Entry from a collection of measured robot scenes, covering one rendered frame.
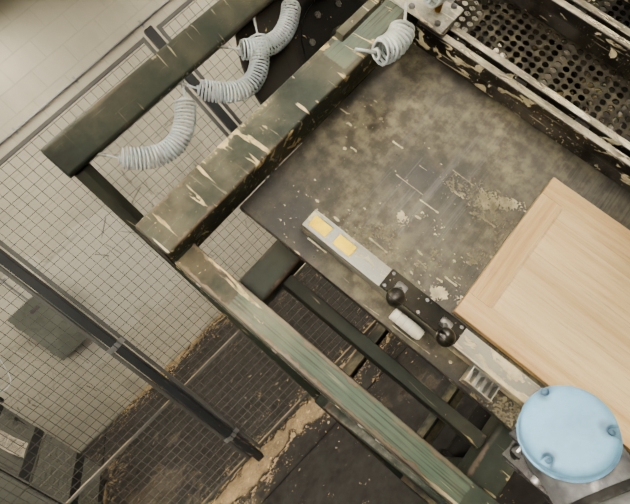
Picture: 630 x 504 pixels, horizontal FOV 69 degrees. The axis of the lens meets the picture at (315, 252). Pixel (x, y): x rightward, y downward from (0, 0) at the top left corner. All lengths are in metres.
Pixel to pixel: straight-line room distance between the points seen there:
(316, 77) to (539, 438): 0.93
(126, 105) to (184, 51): 0.24
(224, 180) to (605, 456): 0.83
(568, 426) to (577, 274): 0.81
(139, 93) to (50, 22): 4.19
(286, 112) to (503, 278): 0.62
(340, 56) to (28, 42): 4.65
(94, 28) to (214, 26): 4.07
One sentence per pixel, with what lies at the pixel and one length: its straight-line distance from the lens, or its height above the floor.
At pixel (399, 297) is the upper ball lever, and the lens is 0.90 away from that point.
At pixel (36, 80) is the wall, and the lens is 5.57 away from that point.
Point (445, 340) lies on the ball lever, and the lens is 0.91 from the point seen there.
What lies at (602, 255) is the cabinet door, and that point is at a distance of 1.28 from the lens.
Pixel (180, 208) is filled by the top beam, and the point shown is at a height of 1.90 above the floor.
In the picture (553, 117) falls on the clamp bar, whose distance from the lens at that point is 1.32.
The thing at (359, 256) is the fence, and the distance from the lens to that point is 1.03.
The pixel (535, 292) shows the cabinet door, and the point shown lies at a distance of 1.16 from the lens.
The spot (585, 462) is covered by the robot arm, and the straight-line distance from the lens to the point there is 0.44.
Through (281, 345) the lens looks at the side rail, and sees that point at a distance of 0.97.
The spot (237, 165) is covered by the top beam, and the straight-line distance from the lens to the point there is 1.04.
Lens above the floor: 2.04
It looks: 23 degrees down
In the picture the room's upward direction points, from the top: 42 degrees counter-clockwise
